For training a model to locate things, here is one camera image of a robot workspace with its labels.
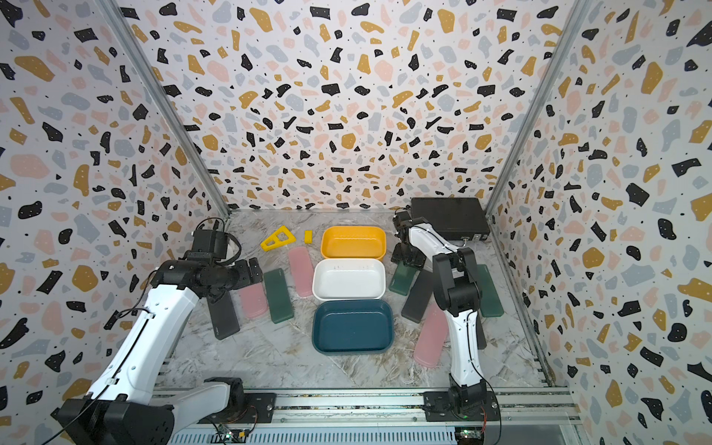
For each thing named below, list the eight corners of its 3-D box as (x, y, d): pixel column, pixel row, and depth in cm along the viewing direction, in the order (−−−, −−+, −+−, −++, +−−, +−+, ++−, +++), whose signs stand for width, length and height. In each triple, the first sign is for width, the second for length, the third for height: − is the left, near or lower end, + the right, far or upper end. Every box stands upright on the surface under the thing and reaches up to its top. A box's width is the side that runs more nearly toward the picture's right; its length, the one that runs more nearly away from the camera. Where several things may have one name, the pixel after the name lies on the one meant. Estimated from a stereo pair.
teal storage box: (310, 356, 85) (307, 350, 80) (317, 306, 95) (314, 299, 91) (393, 356, 85) (394, 350, 81) (391, 307, 95) (392, 299, 91)
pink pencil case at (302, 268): (299, 298, 97) (298, 295, 96) (288, 252, 110) (287, 249, 109) (320, 291, 99) (319, 288, 98) (307, 246, 112) (306, 243, 111)
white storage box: (310, 305, 95) (307, 297, 91) (317, 265, 106) (314, 256, 101) (386, 306, 96) (386, 297, 91) (384, 265, 106) (385, 256, 101)
